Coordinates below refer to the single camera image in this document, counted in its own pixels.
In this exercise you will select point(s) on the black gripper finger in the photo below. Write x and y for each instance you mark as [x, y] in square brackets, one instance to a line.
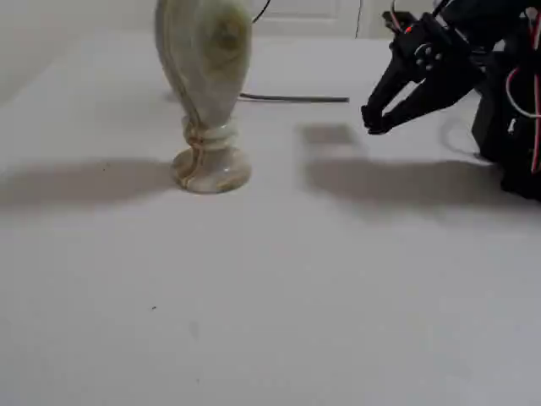
[382, 91]
[416, 108]

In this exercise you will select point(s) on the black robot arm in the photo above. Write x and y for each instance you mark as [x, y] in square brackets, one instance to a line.
[517, 139]

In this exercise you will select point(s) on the green onyx stone vase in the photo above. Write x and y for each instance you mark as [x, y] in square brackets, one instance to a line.
[203, 84]

